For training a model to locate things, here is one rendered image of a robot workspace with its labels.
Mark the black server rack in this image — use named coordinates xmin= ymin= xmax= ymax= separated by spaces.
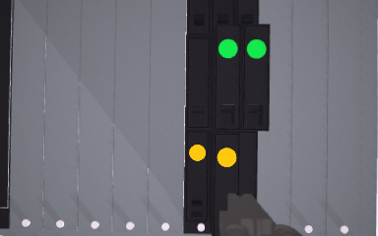
xmin=0 ymin=0 xmax=378 ymax=236

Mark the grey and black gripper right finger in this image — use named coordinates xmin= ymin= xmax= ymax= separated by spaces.
xmin=240 ymin=194 xmax=303 ymax=236

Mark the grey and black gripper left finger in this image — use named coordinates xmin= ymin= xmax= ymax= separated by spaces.
xmin=220 ymin=194 xmax=254 ymax=236

